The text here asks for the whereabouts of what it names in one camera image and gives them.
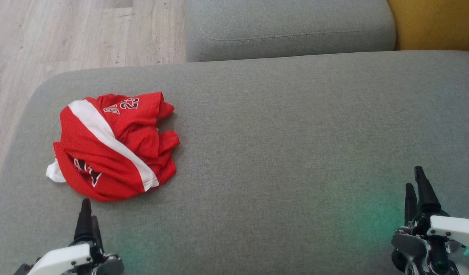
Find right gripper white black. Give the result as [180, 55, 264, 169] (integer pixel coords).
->
[391, 166, 469, 275]

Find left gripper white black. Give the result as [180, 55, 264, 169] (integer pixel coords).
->
[13, 198, 125, 275]

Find red basketball jersey white sleeves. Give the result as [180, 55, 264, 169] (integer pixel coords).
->
[46, 142, 153, 202]

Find red basketball shorts white stripe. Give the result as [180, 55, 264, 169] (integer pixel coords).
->
[60, 92, 180, 191]

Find grey sofa seat cushion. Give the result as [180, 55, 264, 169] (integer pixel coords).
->
[0, 50, 469, 275]

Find yellow cushion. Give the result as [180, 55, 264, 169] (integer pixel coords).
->
[387, 0, 469, 52]

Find grey sofa back cushion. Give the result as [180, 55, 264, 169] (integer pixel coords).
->
[185, 0, 396, 63]

